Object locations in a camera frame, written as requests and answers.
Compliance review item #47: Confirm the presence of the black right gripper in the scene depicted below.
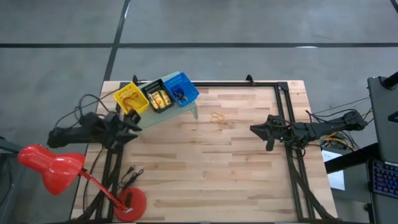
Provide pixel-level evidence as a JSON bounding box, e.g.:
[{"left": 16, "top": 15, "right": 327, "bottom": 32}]
[{"left": 249, "top": 114, "right": 295, "bottom": 152}]

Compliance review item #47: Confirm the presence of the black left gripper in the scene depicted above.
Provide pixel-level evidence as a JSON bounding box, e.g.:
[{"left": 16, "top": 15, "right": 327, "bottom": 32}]
[{"left": 102, "top": 111, "right": 143, "bottom": 150}]

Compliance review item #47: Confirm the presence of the yellow plastic basket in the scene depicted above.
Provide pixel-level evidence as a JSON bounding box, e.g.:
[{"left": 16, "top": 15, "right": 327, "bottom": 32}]
[{"left": 113, "top": 82, "right": 150, "bottom": 115}]

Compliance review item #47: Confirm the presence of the yellow rubber band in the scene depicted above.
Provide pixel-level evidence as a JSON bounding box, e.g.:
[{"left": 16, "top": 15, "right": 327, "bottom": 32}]
[{"left": 210, "top": 111, "right": 226, "bottom": 124}]

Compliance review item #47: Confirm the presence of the black plastic basket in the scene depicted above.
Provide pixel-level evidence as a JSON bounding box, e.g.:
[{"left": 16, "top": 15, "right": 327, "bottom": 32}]
[{"left": 140, "top": 78, "right": 175, "bottom": 114}]

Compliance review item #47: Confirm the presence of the blue plastic basket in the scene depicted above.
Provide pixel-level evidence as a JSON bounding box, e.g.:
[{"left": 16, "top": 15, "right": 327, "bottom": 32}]
[{"left": 163, "top": 72, "right": 200, "bottom": 108}]

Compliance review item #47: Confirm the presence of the pink desk lamp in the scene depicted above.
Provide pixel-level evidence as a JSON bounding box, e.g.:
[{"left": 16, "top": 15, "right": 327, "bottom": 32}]
[{"left": 17, "top": 143, "right": 147, "bottom": 223}]

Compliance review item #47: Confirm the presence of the black desk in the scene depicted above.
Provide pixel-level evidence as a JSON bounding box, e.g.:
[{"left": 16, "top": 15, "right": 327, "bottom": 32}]
[{"left": 325, "top": 142, "right": 398, "bottom": 224}]

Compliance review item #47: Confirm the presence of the green perforated metal shelf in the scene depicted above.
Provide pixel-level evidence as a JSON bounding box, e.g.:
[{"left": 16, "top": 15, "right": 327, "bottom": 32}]
[{"left": 133, "top": 70, "right": 200, "bottom": 130}]

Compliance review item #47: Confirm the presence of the white paper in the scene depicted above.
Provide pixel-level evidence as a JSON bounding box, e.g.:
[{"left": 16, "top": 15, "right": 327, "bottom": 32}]
[{"left": 321, "top": 149, "right": 346, "bottom": 191}]

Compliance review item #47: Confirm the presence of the dark grey monitor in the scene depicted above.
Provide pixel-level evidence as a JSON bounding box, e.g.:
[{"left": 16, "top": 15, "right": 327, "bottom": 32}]
[{"left": 367, "top": 70, "right": 398, "bottom": 164}]

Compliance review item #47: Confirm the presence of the backlit keyboard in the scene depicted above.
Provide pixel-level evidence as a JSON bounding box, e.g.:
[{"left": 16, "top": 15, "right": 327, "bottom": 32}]
[{"left": 371, "top": 159, "right": 398, "bottom": 200}]

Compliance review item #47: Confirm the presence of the dark grey object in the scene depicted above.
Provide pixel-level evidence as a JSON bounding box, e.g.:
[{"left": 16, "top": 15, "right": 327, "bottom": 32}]
[{"left": 0, "top": 136, "right": 19, "bottom": 224}]

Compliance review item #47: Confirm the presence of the black lamp cord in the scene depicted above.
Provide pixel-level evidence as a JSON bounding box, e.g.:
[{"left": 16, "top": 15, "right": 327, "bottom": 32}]
[{"left": 119, "top": 166, "right": 145, "bottom": 191}]

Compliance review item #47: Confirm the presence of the brown cable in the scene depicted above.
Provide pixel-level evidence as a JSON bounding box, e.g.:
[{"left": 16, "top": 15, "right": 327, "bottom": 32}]
[{"left": 81, "top": 146, "right": 106, "bottom": 215}]

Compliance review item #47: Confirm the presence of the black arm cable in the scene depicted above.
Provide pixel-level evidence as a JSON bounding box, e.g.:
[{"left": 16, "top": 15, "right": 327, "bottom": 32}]
[{"left": 55, "top": 79, "right": 137, "bottom": 128}]

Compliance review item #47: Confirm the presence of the black aluminium table frame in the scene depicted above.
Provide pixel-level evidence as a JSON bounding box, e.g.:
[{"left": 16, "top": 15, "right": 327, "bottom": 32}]
[{"left": 73, "top": 74, "right": 340, "bottom": 224}]

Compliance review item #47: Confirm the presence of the yellow cable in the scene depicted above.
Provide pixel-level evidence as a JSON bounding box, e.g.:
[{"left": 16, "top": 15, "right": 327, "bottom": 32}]
[{"left": 322, "top": 108, "right": 374, "bottom": 149}]

